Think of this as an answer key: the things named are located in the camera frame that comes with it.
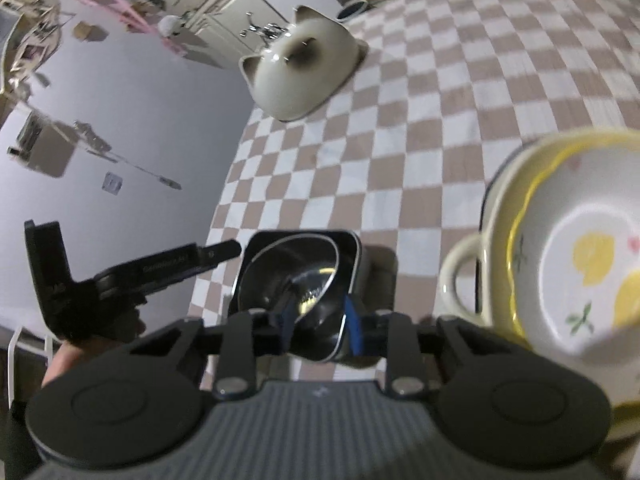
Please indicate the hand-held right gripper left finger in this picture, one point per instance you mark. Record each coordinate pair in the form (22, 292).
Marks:
(285, 330)

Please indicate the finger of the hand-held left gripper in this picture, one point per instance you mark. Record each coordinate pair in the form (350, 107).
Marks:
(165, 265)

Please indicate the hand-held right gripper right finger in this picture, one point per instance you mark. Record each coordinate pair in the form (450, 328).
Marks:
(352, 326)

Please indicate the large square steel container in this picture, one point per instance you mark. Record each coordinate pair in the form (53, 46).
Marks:
(356, 265)

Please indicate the small round steel bowl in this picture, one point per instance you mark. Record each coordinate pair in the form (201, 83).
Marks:
(310, 270)

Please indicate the floral scalloped bowl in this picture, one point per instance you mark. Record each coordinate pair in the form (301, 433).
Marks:
(575, 220)

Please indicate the person's left hand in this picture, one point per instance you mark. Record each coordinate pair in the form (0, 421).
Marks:
(70, 360)

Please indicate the checkered tablecloth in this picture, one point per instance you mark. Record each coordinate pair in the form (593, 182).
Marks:
(400, 160)

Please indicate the cat-shaped ceramic pot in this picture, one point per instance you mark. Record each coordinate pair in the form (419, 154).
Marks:
(300, 80)

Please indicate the white kitchen cabinets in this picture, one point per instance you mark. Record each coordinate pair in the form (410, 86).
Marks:
(225, 25)

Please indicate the grey trash can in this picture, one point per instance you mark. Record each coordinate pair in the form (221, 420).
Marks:
(354, 10)

